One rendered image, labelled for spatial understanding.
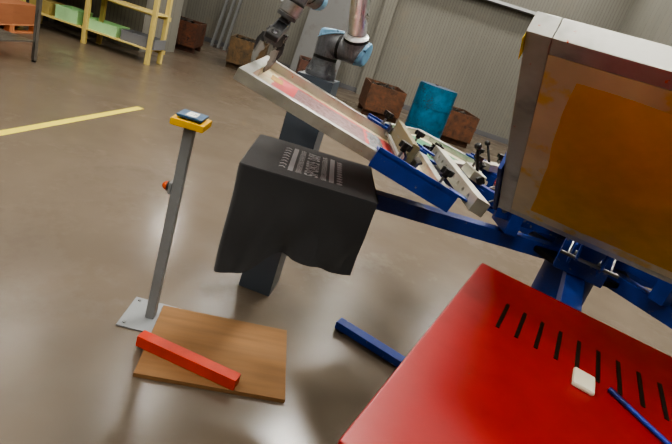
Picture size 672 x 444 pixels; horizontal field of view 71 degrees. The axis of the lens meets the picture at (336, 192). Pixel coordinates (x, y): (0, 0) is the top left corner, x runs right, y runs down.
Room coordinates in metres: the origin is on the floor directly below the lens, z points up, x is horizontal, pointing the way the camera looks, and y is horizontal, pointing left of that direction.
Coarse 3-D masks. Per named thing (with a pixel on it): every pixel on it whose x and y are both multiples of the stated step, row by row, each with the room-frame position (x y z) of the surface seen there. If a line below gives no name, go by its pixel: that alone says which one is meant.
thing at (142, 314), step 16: (192, 128) 1.73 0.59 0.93; (208, 128) 1.82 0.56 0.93; (192, 144) 1.80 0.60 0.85; (176, 176) 1.77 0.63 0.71; (176, 192) 1.77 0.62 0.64; (176, 208) 1.77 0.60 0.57; (160, 256) 1.77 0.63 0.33; (160, 272) 1.77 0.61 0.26; (160, 288) 1.78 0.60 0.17; (144, 304) 1.85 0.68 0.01; (160, 304) 1.89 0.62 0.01; (128, 320) 1.72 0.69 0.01; (144, 320) 1.75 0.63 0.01
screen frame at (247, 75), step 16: (256, 64) 1.62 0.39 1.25; (240, 80) 1.40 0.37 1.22; (256, 80) 1.40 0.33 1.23; (304, 80) 1.96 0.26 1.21; (272, 96) 1.41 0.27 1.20; (288, 96) 1.43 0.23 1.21; (320, 96) 1.97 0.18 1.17; (304, 112) 1.42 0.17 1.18; (352, 112) 1.98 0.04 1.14; (320, 128) 1.43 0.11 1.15; (336, 128) 1.43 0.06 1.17; (368, 128) 1.99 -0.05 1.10; (352, 144) 1.44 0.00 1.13; (368, 144) 1.47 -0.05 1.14; (432, 176) 1.68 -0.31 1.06
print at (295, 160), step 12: (288, 156) 1.72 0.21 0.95; (300, 156) 1.77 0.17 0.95; (312, 156) 1.83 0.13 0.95; (288, 168) 1.58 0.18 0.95; (300, 168) 1.62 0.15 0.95; (312, 168) 1.67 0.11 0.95; (324, 168) 1.72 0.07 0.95; (336, 168) 1.77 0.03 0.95; (324, 180) 1.58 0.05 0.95; (336, 180) 1.62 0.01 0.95
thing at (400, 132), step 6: (396, 126) 1.91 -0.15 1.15; (402, 126) 1.83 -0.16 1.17; (396, 132) 1.85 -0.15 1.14; (402, 132) 1.76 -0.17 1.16; (408, 132) 1.74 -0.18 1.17; (396, 138) 1.79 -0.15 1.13; (402, 138) 1.71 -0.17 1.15; (408, 138) 1.64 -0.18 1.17; (396, 144) 1.73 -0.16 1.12; (414, 144) 1.55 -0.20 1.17; (414, 150) 1.54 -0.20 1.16; (408, 156) 1.54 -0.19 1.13; (414, 156) 1.55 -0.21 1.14; (408, 162) 1.54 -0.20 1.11
